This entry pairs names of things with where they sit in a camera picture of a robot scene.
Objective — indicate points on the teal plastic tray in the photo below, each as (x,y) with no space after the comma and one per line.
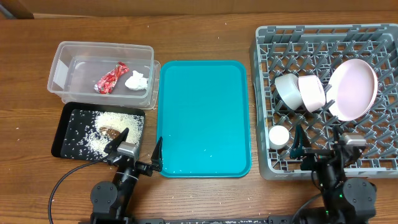
(203,119)

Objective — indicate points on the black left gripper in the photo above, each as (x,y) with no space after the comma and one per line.
(144,168)

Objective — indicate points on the red snack wrapper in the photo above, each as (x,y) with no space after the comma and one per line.
(106,84)

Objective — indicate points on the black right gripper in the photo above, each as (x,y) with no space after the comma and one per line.
(314,155)

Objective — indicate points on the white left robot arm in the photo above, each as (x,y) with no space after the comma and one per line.
(110,199)

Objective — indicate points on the white napkin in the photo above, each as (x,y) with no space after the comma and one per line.
(137,81)

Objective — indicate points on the grey bowl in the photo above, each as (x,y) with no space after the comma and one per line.
(288,90)

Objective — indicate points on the rice and food leftovers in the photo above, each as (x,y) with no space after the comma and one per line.
(88,133)

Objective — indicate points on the white cutlery cup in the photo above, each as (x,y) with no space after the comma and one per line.
(278,137)

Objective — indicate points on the black waste tray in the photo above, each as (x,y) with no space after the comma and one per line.
(67,111)

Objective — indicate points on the grey dishwasher rack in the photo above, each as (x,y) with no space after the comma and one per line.
(319,50)

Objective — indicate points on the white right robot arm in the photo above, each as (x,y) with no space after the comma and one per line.
(341,200)

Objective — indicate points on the pink large plate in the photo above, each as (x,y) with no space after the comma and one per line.
(353,90)

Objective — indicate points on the clear plastic bin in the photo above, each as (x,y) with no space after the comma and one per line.
(78,66)

